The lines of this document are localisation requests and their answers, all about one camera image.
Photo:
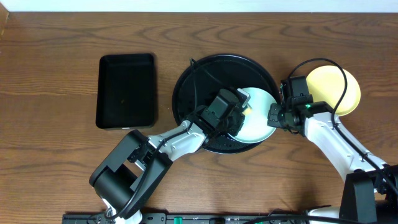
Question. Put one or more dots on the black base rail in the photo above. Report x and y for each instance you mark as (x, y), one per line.
(158, 218)

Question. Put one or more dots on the yellow green scrub sponge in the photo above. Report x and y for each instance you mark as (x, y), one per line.
(247, 111)

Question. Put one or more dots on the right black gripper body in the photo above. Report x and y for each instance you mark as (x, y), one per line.
(278, 117)

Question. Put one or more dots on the light blue plate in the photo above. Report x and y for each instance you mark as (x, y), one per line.
(255, 128)

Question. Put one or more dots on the black rectangular tray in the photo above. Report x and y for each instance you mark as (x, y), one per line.
(126, 91)

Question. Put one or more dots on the black round tray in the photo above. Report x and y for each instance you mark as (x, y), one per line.
(199, 84)

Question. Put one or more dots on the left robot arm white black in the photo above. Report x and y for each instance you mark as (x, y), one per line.
(131, 172)

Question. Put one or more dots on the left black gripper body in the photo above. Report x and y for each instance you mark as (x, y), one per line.
(236, 121)

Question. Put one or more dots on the yellow plate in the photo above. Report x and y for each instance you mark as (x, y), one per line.
(326, 83)

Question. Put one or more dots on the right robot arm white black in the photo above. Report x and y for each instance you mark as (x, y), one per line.
(370, 191)

